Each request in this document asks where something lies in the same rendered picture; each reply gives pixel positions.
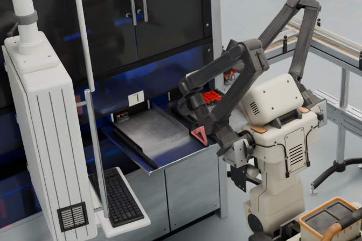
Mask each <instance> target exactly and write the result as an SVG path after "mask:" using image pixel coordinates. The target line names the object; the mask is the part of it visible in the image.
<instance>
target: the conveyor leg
mask: <svg viewBox="0 0 362 241"><path fill-rule="evenodd" d="M349 81H350V71H349V70H347V69H345V68H343V67H342V69H341V79H340V96H339V107H340V108H343V109H344V108H347V105H348V96H349ZM345 136H346V130H345V129H344V128H342V127H340V126H338V131H337V148H336V163H337V164H340V165H341V164H343V163H344V151H345Z"/></svg>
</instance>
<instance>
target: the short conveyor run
mask: <svg viewBox="0 0 362 241"><path fill-rule="evenodd" d="M294 30H295V28H291V29H289V30H286V31H283V32H280V33H279V34H278V36H277V37H276V38H275V39H274V41H273V42H272V43H271V44H270V45H269V46H268V48H267V49H266V50H265V52H264V53H265V55H266V58H267V60H268V63H269V65H272V64H274V63H277V62H279V61H282V60H284V59H287V58H289V57H292V56H293V55H294V51H295V47H296V43H297V38H298V34H299V32H296V33H294V32H293V31H294ZM234 74H235V76H236V77H238V76H239V73H237V72H234Z"/></svg>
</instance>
